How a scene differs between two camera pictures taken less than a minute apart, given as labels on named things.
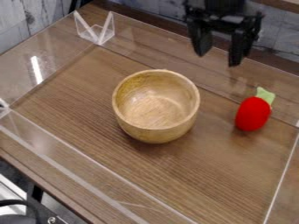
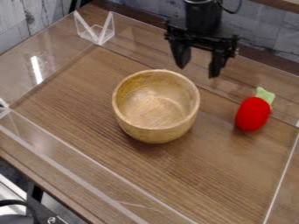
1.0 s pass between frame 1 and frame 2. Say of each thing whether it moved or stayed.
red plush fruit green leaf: stayed
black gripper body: moved
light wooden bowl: stayed
